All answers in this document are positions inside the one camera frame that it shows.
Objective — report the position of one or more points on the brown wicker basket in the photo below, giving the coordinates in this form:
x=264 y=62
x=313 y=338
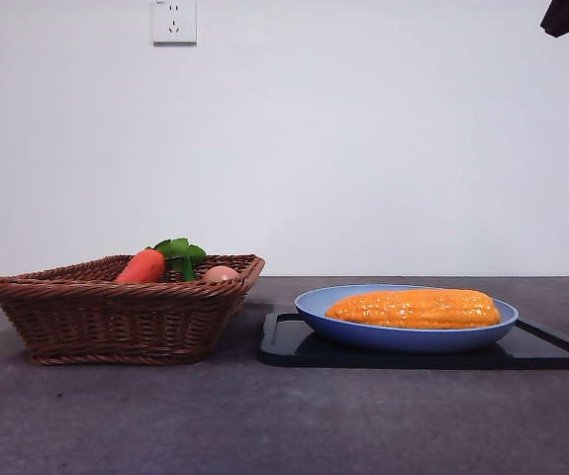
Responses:
x=116 y=321

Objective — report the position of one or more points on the orange carrot with green leaves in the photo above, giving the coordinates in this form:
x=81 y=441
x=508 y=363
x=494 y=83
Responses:
x=140 y=267

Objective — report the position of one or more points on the yellow orange corn cob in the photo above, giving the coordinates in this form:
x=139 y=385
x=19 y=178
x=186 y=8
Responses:
x=412 y=309

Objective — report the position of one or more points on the blue round plate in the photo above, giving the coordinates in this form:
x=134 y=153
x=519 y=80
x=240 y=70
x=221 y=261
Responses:
x=403 y=339

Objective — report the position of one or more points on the black rectangular tray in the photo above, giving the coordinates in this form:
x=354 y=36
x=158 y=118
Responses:
x=284 y=353

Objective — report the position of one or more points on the white wall socket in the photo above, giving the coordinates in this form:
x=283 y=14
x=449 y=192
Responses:
x=175 y=25

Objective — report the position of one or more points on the brown egg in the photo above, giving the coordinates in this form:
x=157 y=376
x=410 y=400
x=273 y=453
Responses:
x=219 y=273

